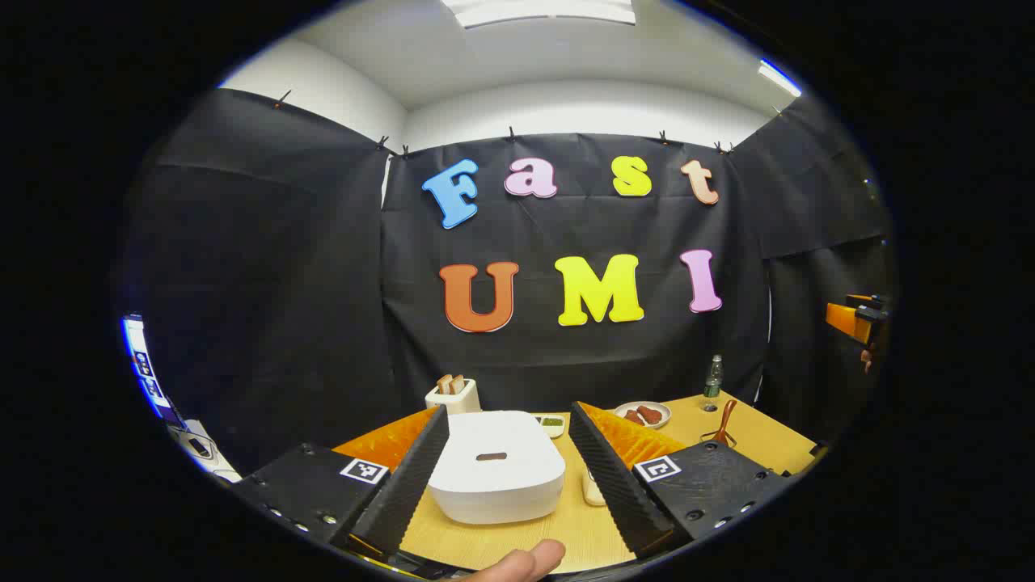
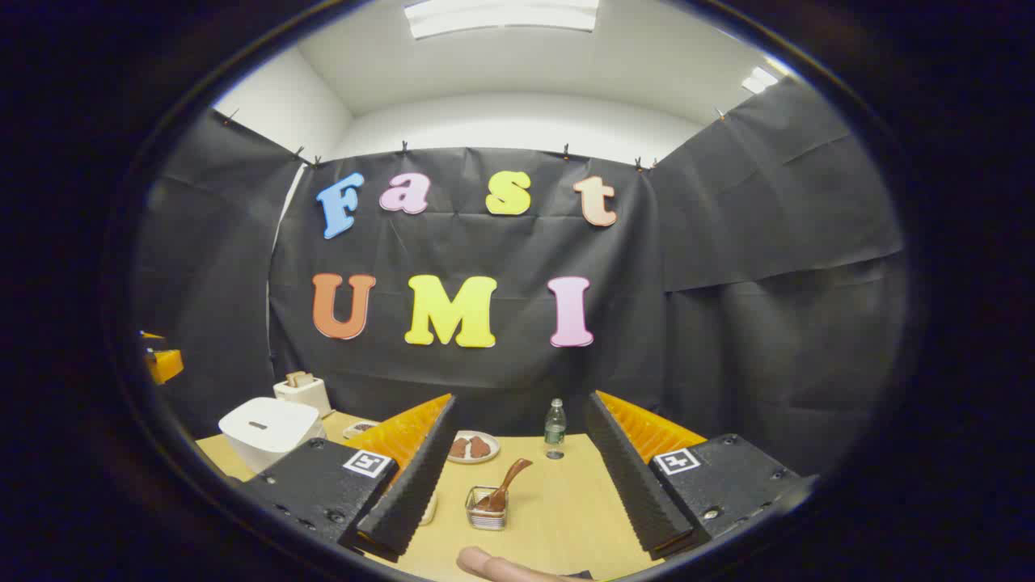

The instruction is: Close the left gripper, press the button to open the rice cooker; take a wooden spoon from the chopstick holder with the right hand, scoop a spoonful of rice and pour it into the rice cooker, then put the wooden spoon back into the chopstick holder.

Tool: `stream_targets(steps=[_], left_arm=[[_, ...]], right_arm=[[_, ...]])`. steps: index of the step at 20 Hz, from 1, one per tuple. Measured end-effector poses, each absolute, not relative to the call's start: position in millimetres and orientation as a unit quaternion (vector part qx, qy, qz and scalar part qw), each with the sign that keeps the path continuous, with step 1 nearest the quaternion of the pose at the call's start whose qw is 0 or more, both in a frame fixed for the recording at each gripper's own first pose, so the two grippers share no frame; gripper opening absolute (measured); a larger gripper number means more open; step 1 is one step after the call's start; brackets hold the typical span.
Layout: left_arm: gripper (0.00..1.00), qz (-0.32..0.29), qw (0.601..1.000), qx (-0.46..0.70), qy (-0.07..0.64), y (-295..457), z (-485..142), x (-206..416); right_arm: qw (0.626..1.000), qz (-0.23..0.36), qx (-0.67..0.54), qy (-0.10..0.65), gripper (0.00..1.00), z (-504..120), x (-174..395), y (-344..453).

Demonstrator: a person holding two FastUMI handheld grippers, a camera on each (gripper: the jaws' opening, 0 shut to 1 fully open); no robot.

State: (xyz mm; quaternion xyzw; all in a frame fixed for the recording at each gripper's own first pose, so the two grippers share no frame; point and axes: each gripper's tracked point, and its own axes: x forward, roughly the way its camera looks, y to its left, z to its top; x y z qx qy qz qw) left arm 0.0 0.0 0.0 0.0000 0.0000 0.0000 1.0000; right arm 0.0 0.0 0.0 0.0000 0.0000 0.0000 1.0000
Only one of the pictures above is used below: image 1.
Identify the toast slice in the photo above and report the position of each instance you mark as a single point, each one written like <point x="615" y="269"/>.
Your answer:
<point x="445" y="383"/>
<point x="458" y="383"/>

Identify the black phone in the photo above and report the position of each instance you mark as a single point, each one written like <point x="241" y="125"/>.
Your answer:
<point x="199" y="447"/>

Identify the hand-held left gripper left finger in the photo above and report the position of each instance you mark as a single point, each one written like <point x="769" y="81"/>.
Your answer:
<point x="408" y="493"/>

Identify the brown wooden spoon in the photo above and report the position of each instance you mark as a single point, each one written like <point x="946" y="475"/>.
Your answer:
<point x="725" y="416"/>

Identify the row of small backdrop clips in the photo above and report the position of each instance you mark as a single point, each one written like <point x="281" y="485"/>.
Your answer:
<point x="511" y="133"/>

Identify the white side desk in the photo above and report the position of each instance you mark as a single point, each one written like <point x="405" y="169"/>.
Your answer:
<point x="212" y="469"/>

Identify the white divided condiment dish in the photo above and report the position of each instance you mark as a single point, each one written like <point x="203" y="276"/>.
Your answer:
<point x="552" y="423"/>

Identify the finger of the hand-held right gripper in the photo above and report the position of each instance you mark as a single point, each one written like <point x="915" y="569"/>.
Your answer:
<point x="845" y="319"/>

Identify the small ceiling light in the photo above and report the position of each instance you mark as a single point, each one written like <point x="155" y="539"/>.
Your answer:
<point x="778" y="77"/>

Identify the black backdrop cloth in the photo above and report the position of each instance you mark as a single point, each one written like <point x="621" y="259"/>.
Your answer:
<point x="267" y="283"/>

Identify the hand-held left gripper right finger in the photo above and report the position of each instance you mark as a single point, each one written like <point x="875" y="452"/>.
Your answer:
<point x="614" y="489"/>

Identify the brown meat piece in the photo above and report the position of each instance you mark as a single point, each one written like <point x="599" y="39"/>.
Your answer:
<point x="650" y="414"/>
<point x="634" y="417"/>

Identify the white plate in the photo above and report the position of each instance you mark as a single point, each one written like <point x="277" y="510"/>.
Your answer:
<point x="659" y="420"/>

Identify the large ceiling light panel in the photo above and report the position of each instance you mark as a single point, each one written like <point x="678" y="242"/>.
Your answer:
<point x="538" y="10"/>

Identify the computer monitor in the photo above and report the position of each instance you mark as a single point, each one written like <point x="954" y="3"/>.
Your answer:
<point x="141" y="364"/>

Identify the white rice cooker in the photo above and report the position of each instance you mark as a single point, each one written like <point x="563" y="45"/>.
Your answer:
<point x="493" y="485"/>

